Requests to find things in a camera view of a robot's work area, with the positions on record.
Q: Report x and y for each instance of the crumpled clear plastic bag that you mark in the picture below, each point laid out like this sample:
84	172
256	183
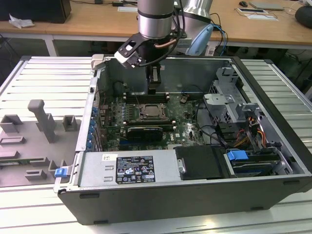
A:
20	22

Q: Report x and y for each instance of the black open PC case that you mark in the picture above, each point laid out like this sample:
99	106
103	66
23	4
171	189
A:
170	202

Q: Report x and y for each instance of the grey parts rack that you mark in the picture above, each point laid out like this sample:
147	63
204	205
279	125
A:
24	151

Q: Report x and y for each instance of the blue case latch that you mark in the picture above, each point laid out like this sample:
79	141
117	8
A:
61	172

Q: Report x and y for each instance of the wooden desk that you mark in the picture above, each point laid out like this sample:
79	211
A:
97	22

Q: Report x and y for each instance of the black plastic bay cover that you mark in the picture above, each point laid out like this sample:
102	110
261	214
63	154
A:
200	163

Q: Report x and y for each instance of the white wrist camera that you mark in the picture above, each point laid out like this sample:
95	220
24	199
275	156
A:
123	54

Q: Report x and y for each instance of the blue expansion slot clip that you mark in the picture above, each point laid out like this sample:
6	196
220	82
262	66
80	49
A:
89	145
92	127
91	137
94	111

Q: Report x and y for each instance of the black cylindrical board component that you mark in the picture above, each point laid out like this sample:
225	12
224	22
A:
118	88

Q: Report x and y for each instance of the silver metal drive cage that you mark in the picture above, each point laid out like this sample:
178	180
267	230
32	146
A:
219	100

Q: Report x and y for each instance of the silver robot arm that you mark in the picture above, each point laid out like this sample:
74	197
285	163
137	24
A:
153	24

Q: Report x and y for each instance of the green RAM stick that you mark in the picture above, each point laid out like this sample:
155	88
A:
14	161

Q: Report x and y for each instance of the black computer mouse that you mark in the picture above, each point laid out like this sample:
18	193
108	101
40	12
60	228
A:
243	3

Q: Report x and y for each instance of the silver power supply unit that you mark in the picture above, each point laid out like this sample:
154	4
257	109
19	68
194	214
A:
95	170

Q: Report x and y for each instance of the white paper sheet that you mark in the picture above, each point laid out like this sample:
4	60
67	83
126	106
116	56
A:
263	17
128	9

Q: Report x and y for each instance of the white device with dark screen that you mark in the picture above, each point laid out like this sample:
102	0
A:
251	10

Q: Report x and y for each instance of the black graphics card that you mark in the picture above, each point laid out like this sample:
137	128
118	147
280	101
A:
143	134

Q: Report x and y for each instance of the grey flat laptop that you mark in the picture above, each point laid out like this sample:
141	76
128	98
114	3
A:
267	5

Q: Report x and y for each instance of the green motherboard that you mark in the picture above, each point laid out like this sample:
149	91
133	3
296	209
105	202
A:
185	117

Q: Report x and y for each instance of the hard disk in blue carrier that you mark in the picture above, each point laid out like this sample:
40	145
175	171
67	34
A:
236	155

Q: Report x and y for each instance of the black RAM slot row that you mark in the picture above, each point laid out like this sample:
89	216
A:
132	97

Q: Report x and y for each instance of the CPU socket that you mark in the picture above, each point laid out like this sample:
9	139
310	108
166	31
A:
140	118

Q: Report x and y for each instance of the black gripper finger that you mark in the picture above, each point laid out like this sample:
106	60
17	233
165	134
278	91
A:
151	91

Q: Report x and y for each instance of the black round object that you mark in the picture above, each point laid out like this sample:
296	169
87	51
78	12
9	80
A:
304	15

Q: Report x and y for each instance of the pale blue teach pendant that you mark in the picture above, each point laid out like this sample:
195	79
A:
201	40

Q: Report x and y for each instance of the black box on desk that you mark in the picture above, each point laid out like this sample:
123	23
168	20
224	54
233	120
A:
36	9

